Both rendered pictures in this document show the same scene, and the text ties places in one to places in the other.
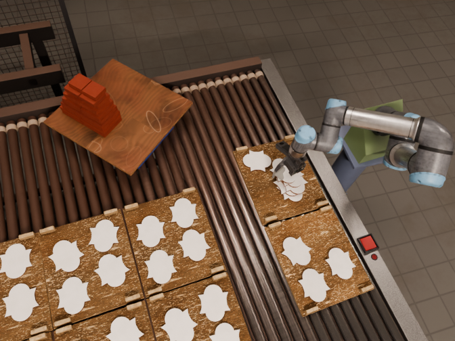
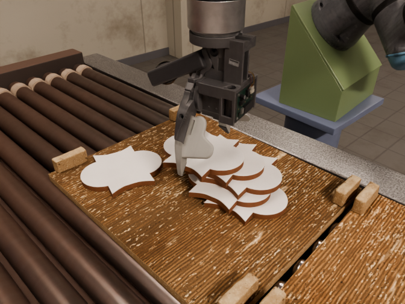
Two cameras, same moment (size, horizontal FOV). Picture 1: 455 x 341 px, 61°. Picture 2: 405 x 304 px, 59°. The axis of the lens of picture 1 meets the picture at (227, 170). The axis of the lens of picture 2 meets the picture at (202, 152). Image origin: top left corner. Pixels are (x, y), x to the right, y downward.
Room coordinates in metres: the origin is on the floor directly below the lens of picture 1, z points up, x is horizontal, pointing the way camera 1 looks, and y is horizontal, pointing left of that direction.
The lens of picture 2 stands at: (0.51, -0.13, 1.32)
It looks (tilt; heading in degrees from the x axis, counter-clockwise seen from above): 33 degrees down; 344
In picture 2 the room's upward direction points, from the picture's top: straight up
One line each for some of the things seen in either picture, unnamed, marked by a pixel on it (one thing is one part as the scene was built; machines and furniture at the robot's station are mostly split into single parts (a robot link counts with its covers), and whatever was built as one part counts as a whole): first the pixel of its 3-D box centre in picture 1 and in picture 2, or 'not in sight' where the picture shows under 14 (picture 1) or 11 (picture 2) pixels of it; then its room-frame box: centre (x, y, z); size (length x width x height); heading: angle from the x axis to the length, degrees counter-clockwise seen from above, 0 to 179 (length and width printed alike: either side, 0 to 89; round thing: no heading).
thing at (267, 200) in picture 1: (279, 178); (200, 184); (0.98, -0.26, 0.93); 0.41 x 0.35 x 0.02; 29
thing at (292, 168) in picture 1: (294, 160); (219, 75); (0.97, -0.29, 1.13); 0.09 x 0.08 x 0.12; 42
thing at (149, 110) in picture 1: (120, 112); not in sight; (1.09, 0.56, 1.03); 0.50 x 0.50 x 0.02; 70
